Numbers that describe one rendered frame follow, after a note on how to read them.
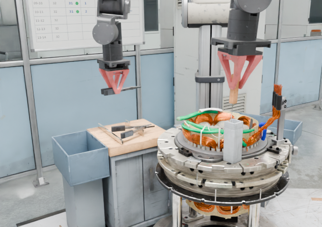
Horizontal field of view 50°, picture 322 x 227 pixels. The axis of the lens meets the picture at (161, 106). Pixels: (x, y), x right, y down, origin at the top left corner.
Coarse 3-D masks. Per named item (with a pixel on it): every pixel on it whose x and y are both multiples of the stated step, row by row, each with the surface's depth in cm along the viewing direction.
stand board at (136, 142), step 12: (144, 120) 113; (96, 132) 102; (120, 132) 102; (144, 132) 101; (156, 132) 101; (108, 144) 93; (120, 144) 92; (132, 144) 93; (144, 144) 95; (156, 144) 97
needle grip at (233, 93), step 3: (231, 75) 69; (237, 84) 69; (237, 87) 69; (231, 90) 69; (234, 90) 69; (237, 90) 69; (231, 93) 70; (234, 93) 69; (237, 93) 70; (231, 96) 70; (234, 96) 70; (237, 96) 70; (231, 99) 70; (234, 99) 70; (237, 99) 70; (231, 102) 70; (234, 102) 70
